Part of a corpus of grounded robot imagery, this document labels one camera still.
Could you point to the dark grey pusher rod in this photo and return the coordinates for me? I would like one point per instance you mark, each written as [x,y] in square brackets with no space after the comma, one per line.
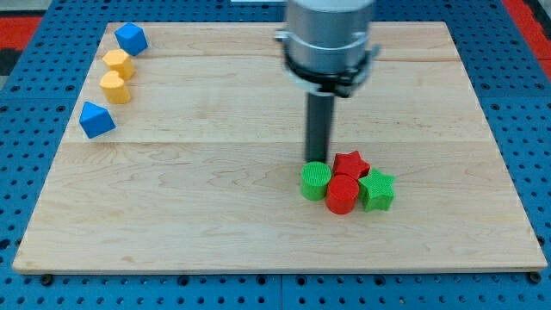
[319,114]

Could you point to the red star block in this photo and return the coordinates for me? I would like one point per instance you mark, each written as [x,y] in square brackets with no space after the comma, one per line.
[351,165]

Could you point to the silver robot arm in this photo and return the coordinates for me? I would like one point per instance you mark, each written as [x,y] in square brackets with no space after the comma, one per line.
[324,46]

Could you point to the green star block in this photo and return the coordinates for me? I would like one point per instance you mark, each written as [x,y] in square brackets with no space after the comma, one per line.
[376,191]

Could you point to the green cylinder block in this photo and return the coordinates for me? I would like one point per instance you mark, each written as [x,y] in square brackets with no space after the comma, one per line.
[315,177]

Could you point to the red cylinder block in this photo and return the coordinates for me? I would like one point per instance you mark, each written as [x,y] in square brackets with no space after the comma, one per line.
[341,194]

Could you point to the light wooden board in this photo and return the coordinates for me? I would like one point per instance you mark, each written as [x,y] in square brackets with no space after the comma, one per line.
[201,174]

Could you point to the blue cube block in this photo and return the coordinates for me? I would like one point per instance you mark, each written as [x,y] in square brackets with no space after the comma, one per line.
[131,38]

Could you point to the yellow hexagon block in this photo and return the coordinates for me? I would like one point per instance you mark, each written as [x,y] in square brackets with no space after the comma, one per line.
[120,61]

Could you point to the yellow heart block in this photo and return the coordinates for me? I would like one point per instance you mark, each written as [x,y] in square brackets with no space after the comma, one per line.
[114,88]

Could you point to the blue triangle block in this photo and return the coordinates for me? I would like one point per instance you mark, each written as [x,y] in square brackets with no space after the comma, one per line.
[95,120]

